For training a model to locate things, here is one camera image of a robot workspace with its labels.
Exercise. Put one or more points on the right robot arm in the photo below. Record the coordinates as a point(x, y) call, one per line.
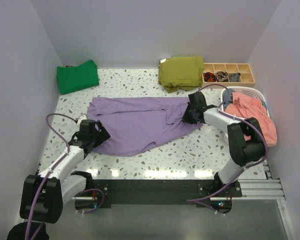
point(246, 141)

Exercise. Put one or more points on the orange black cloth roll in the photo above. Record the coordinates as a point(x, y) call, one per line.
point(209, 77)

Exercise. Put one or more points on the dark grey cloth roll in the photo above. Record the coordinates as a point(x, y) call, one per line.
point(234, 77)

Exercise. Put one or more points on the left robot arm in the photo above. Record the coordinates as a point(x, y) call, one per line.
point(45, 194)

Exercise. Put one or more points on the wooden compartment box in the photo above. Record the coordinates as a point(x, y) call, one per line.
point(246, 79)

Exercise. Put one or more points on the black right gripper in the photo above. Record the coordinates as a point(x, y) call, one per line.
point(185, 117)

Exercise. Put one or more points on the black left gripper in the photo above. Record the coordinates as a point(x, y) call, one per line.
point(102, 135)

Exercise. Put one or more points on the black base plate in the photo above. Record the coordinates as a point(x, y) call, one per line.
point(143, 192)

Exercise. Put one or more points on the patterned brown cloth roll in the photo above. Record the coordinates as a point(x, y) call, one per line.
point(221, 76)

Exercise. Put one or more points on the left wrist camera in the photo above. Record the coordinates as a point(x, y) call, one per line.
point(81, 118)

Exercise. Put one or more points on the folded olive green t-shirt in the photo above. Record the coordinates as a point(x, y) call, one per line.
point(181, 73)

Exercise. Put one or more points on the white laundry basket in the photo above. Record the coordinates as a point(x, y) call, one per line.
point(240, 92)

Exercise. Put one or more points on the purple t-shirt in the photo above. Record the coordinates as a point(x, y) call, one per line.
point(139, 124)

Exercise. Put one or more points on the black cloth at corner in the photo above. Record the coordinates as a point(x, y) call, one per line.
point(36, 229)

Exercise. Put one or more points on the pink t-shirt in basket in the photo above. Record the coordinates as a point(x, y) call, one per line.
point(255, 117)

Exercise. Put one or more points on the aluminium rail frame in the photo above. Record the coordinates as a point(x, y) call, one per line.
point(221, 201)

